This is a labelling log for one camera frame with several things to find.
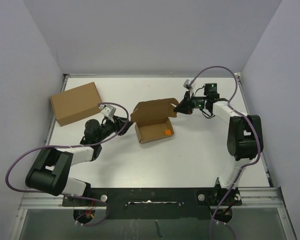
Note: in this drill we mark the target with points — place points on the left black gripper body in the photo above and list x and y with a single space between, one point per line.
110 127

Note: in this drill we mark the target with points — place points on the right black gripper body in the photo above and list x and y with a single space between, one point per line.
196 102

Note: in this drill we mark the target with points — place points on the small orange cube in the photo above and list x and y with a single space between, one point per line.
167 132

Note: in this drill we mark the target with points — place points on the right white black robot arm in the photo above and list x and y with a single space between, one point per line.
244 138

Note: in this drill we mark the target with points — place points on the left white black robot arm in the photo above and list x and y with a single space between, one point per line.
50 170

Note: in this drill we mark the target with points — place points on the closed brown cardboard box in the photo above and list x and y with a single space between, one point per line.
76 104

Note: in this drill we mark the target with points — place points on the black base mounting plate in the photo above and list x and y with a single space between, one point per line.
156 203

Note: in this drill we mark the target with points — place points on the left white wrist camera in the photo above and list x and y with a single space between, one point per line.
108 111

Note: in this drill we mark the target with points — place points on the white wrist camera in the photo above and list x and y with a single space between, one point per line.
108 111
189 85

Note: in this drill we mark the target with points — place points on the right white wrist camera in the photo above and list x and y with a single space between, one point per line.
189 85

